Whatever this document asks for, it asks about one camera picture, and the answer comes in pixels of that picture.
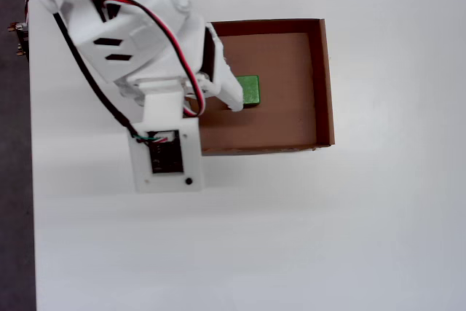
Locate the black table clamp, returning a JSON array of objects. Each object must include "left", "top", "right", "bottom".
[{"left": 7, "top": 21, "right": 31, "bottom": 60}]

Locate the green cube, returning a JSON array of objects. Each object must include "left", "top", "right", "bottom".
[{"left": 235, "top": 74, "right": 261, "bottom": 108}]

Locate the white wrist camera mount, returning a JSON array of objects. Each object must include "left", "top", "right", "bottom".
[{"left": 127, "top": 92, "right": 205, "bottom": 194}]

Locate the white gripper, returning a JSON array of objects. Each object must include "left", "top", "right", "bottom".
[{"left": 118, "top": 19, "right": 245, "bottom": 112}]

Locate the black camera cable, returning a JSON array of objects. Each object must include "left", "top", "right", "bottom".
[{"left": 52, "top": 12, "right": 141, "bottom": 141}]

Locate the brown cardboard box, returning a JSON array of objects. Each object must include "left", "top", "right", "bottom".
[{"left": 185, "top": 17, "right": 336, "bottom": 157}]

